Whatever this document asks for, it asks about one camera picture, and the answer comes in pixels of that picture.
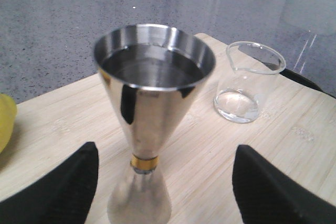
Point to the steel double jigger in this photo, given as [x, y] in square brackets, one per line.
[152, 74]

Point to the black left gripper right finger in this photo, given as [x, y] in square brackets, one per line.
[264, 194]

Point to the yellow lemon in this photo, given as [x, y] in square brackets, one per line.
[8, 114]

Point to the clear glass beaker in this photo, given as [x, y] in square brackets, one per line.
[243, 89]

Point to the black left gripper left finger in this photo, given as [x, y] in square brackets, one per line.
[64, 195]

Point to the light wooden cutting board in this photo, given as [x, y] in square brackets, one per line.
[295, 132]

